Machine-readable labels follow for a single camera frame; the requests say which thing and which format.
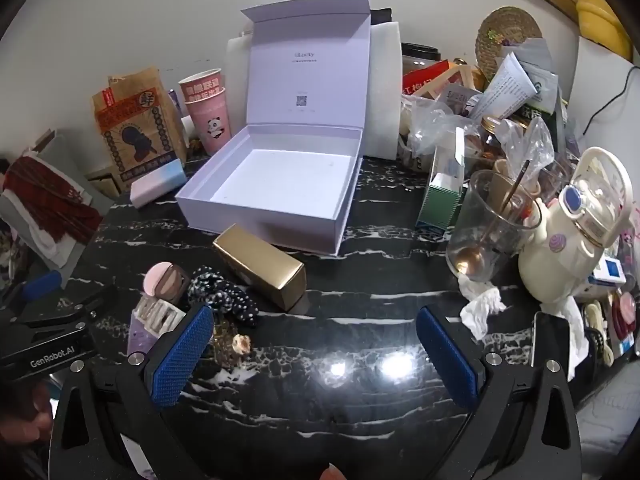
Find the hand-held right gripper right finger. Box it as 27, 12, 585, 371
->
416, 306, 583, 480

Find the clear glass cup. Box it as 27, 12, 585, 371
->
445, 170, 543, 283

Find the brown printed paper bag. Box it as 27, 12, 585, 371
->
91, 66, 188, 186

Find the red packet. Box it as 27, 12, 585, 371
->
402, 59, 451, 93

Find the lavender gift box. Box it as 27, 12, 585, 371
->
175, 0, 372, 257

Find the pink and blue power bank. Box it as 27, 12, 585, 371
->
130, 158, 187, 209

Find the beige hair claw clip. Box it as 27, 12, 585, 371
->
135, 294, 187, 336

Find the pink panda paper cup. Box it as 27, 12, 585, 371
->
184, 87, 232, 156

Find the beige storage box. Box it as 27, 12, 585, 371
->
82, 165, 123, 198

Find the clear plastic bag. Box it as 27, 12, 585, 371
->
407, 97, 483, 161

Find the printed paper leaflet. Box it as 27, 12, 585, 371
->
482, 52, 538, 121

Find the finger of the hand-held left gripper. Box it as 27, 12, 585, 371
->
0, 270, 63, 313
20, 288, 120, 331

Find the crumpled white tissue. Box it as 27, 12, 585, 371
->
459, 277, 507, 341

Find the round woven mat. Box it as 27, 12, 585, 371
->
475, 6, 543, 83

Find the green and white carton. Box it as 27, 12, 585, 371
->
416, 127, 468, 236

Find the red paper cup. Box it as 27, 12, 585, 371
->
178, 69, 226, 103

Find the black cable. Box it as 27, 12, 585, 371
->
582, 65, 640, 136

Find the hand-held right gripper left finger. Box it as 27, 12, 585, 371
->
48, 302, 216, 480

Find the gold flower hair clip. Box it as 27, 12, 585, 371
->
210, 317, 252, 372

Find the dark glossy square box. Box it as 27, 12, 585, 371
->
155, 265, 192, 306

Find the gold spoon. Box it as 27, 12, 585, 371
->
452, 160, 532, 276

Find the pink round compact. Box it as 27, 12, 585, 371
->
143, 261, 173, 295

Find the person's left hand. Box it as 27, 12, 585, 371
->
0, 382, 56, 443

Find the gold rectangular box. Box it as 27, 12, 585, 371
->
212, 223, 307, 312

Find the red plaid scarf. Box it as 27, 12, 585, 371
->
2, 156, 103, 246

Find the black polka dot scrunchie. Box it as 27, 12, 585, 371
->
197, 280, 261, 330

